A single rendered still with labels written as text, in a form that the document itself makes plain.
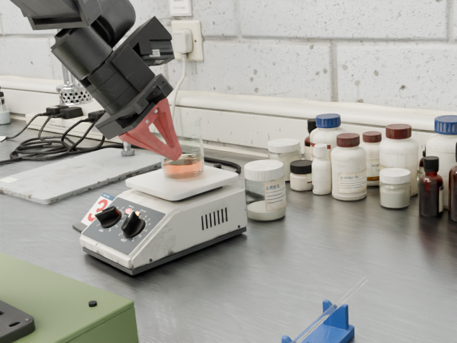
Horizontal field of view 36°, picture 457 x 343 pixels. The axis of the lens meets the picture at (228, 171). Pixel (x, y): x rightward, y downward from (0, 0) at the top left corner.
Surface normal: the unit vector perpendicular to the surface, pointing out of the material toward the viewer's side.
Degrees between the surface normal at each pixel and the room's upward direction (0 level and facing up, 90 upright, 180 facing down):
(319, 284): 0
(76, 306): 2
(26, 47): 90
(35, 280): 2
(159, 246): 90
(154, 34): 69
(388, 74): 90
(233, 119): 90
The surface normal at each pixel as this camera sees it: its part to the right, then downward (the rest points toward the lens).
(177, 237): 0.66, 0.16
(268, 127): -0.66, 0.26
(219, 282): -0.07, -0.96
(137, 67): 0.61, -0.19
